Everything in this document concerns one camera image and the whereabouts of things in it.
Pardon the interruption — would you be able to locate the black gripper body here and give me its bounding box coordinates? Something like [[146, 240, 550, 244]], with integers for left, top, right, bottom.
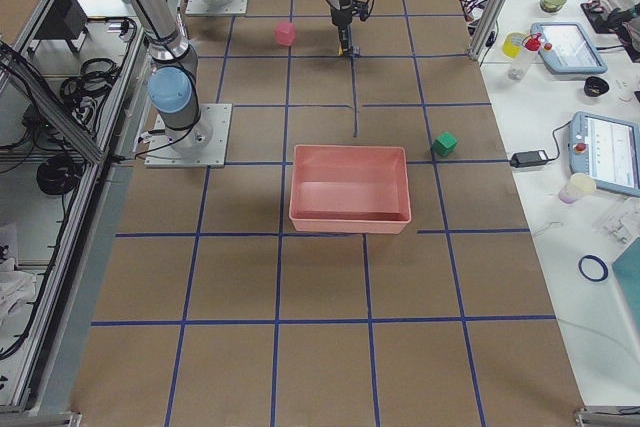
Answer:
[[330, 6, 353, 42]]

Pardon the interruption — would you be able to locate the pink foam cube centre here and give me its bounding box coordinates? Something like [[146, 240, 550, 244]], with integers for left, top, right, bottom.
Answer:
[[274, 21, 296, 47]]

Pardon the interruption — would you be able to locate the green foam cube right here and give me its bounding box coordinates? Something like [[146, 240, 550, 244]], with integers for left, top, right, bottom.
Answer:
[[431, 131, 458, 157]]

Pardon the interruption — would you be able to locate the pink plastic tray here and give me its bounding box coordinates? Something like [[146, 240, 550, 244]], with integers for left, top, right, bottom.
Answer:
[[289, 145, 412, 234]]

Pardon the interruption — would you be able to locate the white squeeze bottle red cap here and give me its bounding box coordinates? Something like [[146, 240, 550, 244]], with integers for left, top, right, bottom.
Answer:
[[507, 32, 543, 81]]

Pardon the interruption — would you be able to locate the teach pendant far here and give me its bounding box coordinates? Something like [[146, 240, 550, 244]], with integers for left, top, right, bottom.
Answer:
[[530, 22, 607, 76]]

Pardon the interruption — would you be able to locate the teach pendant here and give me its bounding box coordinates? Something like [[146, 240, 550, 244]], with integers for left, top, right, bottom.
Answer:
[[568, 111, 639, 197], [530, 22, 607, 76]]

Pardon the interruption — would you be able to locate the black power brick right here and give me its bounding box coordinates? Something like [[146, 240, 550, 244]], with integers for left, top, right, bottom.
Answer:
[[509, 150, 550, 168]]

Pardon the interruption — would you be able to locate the black bowl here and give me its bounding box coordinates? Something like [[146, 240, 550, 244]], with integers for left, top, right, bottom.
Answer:
[[583, 76, 610, 98]]

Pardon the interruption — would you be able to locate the teach pendant near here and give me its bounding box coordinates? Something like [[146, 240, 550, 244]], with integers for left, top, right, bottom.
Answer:
[[568, 111, 639, 197]]

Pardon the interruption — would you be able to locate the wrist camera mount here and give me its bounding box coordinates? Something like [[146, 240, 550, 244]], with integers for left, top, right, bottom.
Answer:
[[351, 0, 370, 22]]

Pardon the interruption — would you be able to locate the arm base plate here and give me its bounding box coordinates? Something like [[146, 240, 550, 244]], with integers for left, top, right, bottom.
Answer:
[[144, 103, 232, 168], [186, 0, 248, 17]]

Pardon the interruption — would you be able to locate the blue tape ring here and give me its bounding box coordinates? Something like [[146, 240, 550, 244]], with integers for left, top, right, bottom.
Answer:
[[578, 255, 611, 283]]

